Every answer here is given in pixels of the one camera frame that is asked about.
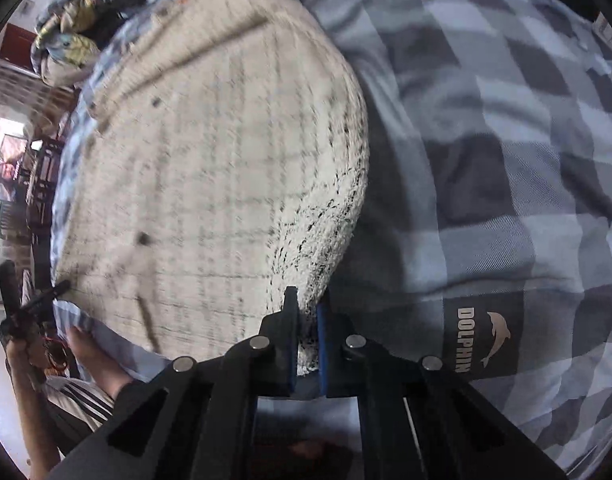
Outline dark wooden chairs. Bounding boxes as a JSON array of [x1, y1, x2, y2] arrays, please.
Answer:
[[0, 137, 66, 286]]

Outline patterned curtain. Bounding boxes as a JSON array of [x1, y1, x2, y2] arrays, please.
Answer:
[[0, 57, 79, 128]]

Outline person's left forearm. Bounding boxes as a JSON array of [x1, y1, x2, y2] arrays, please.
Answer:
[[4, 337, 61, 480]]

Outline cream plaid shirt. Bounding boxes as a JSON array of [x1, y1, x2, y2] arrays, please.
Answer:
[[50, 0, 371, 376]]

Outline pile of bedding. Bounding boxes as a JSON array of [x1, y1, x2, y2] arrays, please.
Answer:
[[30, 0, 141, 88]]

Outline black white-striped shorts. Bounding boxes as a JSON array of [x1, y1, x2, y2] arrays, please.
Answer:
[[40, 375, 117, 443]]

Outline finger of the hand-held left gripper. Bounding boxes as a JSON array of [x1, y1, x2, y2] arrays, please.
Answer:
[[20, 280, 72, 313]]

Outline television screen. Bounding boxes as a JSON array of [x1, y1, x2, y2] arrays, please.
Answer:
[[0, 134, 30, 202]]

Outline red wooden door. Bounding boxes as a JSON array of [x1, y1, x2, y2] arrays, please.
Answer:
[[0, 24, 39, 61]]

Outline person's leg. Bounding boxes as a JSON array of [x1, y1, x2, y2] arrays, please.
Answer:
[[66, 326, 134, 398]]

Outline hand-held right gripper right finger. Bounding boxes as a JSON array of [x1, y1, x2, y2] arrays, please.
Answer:
[[316, 302, 569, 480]]

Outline blue checked bed sheet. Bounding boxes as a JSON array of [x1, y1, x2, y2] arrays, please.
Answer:
[[50, 0, 612, 480]]

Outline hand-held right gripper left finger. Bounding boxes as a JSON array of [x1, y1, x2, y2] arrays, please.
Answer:
[[48, 285, 299, 480]]

